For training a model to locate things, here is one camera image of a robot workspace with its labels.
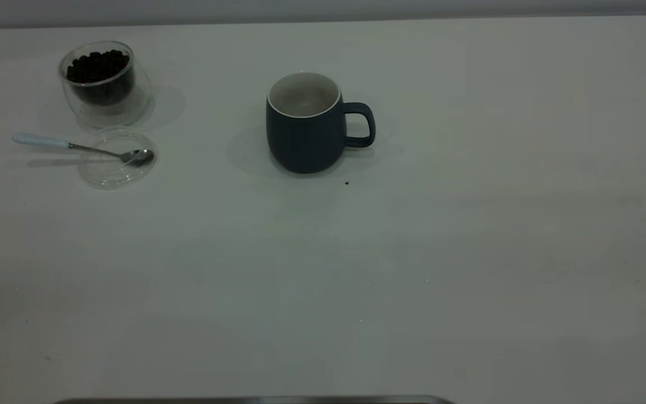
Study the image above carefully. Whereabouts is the clear round plastic lid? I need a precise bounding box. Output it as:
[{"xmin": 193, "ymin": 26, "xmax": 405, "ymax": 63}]
[{"xmin": 78, "ymin": 126, "xmax": 158, "ymax": 189}]

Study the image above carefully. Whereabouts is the coffee beans pile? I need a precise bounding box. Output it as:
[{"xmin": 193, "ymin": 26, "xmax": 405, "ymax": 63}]
[{"xmin": 66, "ymin": 49, "xmax": 134, "ymax": 106}]

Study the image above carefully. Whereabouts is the double-walled clear glass cup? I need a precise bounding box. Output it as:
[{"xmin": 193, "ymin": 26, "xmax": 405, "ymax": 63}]
[{"xmin": 57, "ymin": 40, "xmax": 153, "ymax": 128}]

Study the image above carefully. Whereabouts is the metal spoon with pale handle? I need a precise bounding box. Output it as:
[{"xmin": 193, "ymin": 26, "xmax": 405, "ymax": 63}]
[{"xmin": 12, "ymin": 132, "xmax": 155, "ymax": 167}]

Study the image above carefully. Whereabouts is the dark blue-grey ceramic mug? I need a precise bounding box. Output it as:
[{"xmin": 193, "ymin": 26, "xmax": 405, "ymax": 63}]
[{"xmin": 266, "ymin": 71, "xmax": 376, "ymax": 174}]

